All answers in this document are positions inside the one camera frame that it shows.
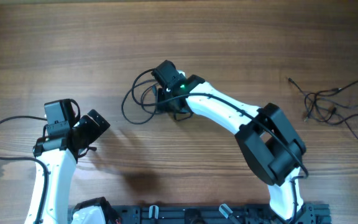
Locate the black micro USB cable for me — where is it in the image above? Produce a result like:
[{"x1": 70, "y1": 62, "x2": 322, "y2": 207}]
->
[{"x1": 303, "y1": 85, "x2": 358, "y2": 147}]

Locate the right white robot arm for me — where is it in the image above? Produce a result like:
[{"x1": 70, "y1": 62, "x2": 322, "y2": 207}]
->
[{"x1": 151, "y1": 60, "x2": 306, "y2": 223}]

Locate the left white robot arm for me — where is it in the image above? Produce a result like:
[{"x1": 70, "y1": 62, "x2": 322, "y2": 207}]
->
[{"x1": 25, "y1": 99, "x2": 110, "y2": 223}]

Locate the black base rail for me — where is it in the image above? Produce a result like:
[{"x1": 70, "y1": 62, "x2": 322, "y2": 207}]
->
[{"x1": 113, "y1": 203, "x2": 332, "y2": 224}]

